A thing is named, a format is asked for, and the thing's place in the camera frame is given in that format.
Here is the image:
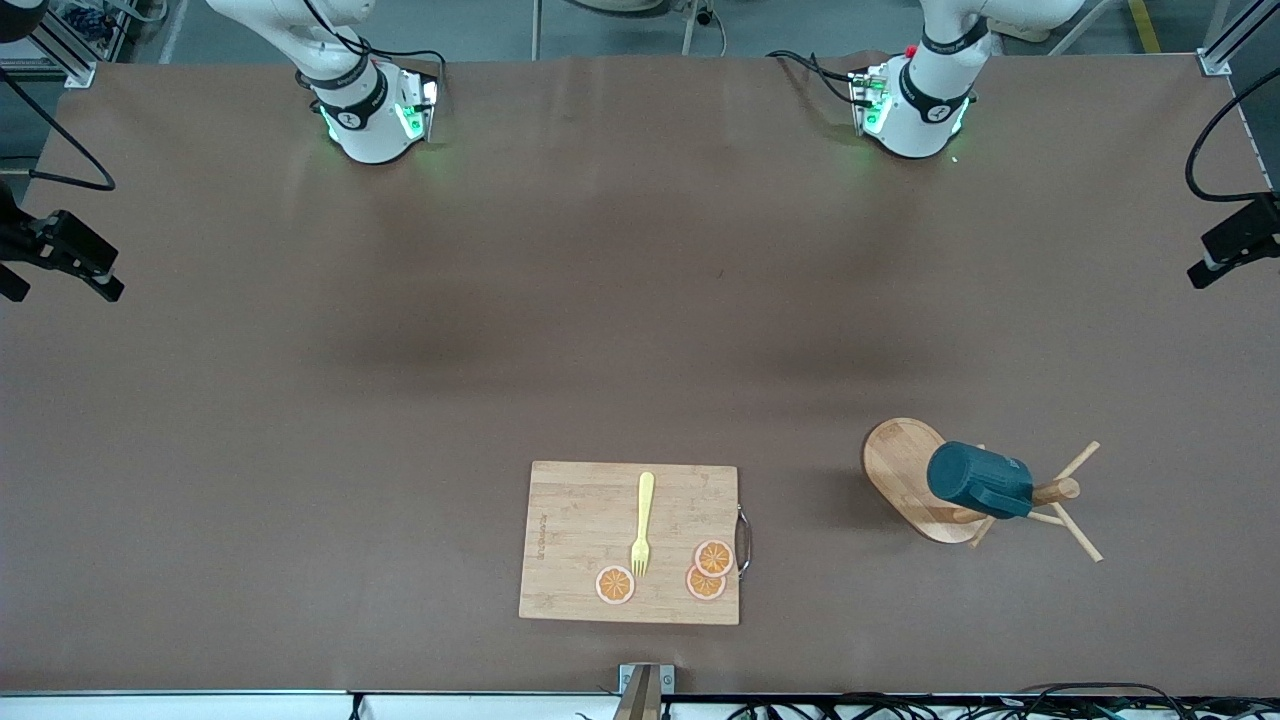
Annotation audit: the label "teal cup yellow inside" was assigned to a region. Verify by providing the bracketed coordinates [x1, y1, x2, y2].
[927, 441, 1034, 520]

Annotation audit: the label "wooden cup rack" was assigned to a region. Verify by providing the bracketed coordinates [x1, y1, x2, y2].
[862, 417, 1104, 564]

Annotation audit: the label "metal stand legs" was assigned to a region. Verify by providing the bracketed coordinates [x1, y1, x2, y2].
[530, 0, 726, 59]

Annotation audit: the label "wooden cutting board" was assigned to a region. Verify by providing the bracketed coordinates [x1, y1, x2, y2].
[518, 460, 753, 627]

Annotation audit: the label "yellow plastic fork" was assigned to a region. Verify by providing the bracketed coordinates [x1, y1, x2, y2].
[630, 472, 656, 579]

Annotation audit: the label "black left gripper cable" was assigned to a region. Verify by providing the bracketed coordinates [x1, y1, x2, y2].
[1184, 65, 1280, 204]

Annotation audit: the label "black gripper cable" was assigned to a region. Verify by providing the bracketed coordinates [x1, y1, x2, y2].
[1184, 65, 1280, 204]
[0, 70, 117, 192]

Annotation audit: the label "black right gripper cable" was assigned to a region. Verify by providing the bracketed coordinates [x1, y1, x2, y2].
[0, 70, 117, 192]

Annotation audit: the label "aluminium frame post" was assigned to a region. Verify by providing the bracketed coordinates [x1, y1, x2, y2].
[0, 0, 98, 89]
[1197, 0, 1280, 78]

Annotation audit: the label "black right arm base cable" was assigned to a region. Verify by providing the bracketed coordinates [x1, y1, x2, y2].
[300, 0, 448, 86]

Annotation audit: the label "black arm base cable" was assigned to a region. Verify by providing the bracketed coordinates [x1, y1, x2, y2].
[768, 48, 863, 106]
[300, 0, 448, 86]

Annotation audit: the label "black looped cable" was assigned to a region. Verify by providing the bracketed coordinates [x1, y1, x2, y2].
[1015, 683, 1196, 720]

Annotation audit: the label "black left arm base cable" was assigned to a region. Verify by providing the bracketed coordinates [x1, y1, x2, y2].
[768, 48, 863, 106]

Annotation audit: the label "black tangled cable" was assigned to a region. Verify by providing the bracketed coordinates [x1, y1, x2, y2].
[725, 693, 946, 720]

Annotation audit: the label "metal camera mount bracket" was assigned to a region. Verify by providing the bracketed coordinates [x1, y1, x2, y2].
[612, 663, 676, 720]

